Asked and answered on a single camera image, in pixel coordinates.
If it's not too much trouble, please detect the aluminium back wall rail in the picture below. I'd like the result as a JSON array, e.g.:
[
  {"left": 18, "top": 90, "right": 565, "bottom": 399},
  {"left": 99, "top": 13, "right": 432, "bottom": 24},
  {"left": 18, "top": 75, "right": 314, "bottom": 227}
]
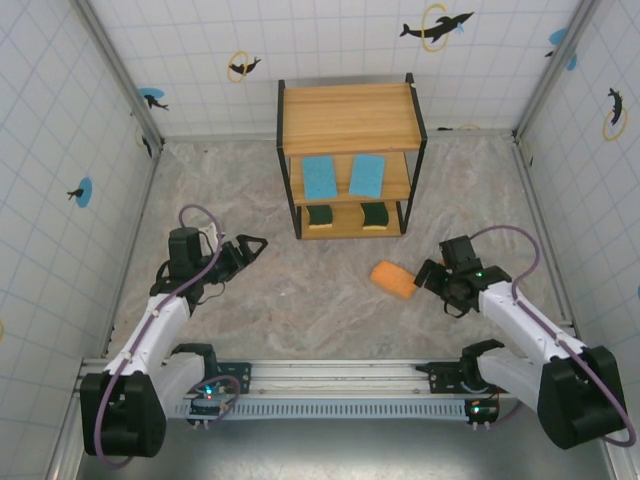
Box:
[{"left": 160, "top": 127, "right": 519, "bottom": 141}]

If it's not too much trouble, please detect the aluminium corner post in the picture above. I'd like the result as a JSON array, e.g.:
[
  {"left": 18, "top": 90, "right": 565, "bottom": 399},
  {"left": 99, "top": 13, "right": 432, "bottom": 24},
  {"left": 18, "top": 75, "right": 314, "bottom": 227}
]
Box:
[
  {"left": 514, "top": 0, "right": 601, "bottom": 141},
  {"left": 73, "top": 0, "right": 166, "bottom": 151}
]

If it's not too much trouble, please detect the left circuit board green light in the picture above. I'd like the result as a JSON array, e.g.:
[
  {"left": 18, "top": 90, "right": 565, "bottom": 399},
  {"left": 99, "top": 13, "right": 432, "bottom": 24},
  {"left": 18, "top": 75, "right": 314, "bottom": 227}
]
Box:
[{"left": 189, "top": 382, "right": 240, "bottom": 417}]

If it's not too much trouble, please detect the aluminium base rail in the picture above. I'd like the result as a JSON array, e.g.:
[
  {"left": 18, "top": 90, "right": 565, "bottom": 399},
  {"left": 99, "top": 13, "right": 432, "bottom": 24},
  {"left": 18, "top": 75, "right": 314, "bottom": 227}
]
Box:
[{"left": 74, "top": 355, "right": 620, "bottom": 399}]

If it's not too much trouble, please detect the blue rectangular sponge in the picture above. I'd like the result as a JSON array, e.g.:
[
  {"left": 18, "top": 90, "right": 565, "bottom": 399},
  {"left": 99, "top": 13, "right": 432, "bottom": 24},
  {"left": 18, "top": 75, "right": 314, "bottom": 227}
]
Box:
[
  {"left": 301, "top": 155, "right": 339, "bottom": 200},
  {"left": 348, "top": 153, "right": 387, "bottom": 198}
]

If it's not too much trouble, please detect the right circuit board green light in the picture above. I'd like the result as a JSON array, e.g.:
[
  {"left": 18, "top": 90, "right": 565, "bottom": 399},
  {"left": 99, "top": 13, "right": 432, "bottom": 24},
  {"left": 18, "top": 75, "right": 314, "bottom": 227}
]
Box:
[{"left": 467, "top": 397, "right": 501, "bottom": 420}]

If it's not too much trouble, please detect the wooden three-tier shelf black frame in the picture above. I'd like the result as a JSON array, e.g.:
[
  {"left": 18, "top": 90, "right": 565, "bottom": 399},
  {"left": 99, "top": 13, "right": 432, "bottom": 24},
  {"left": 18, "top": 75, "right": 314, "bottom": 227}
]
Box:
[{"left": 276, "top": 73, "right": 428, "bottom": 241}]

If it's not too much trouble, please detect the circuit board green light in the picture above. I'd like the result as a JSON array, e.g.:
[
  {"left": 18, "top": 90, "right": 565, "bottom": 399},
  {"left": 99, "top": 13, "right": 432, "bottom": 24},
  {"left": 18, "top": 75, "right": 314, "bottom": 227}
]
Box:
[
  {"left": 467, "top": 397, "right": 501, "bottom": 420},
  {"left": 189, "top": 382, "right": 240, "bottom": 417}
]

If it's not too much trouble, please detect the orange porous sponge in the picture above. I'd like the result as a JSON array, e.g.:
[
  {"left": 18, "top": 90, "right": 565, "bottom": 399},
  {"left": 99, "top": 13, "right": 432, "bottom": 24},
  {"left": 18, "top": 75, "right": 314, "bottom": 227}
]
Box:
[{"left": 370, "top": 259, "right": 419, "bottom": 302}]

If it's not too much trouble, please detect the white slotted cable duct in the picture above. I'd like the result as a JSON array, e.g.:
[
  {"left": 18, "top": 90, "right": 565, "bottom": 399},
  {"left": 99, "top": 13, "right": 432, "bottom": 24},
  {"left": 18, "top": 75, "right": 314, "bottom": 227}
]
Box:
[{"left": 172, "top": 398, "right": 474, "bottom": 422}]

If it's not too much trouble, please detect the green and yellow scrub sponge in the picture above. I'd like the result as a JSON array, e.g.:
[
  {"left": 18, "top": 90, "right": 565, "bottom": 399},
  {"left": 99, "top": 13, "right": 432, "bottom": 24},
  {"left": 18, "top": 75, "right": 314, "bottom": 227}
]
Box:
[
  {"left": 304, "top": 203, "right": 335, "bottom": 232},
  {"left": 360, "top": 201, "right": 392, "bottom": 232}
]

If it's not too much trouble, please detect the aluminium side rail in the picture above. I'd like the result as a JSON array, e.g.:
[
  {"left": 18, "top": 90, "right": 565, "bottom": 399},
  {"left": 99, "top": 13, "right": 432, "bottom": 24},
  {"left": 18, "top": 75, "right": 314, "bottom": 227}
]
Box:
[
  {"left": 102, "top": 142, "right": 164, "bottom": 357},
  {"left": 510, "top": 130, "right": 587, "bottom": 357}
]

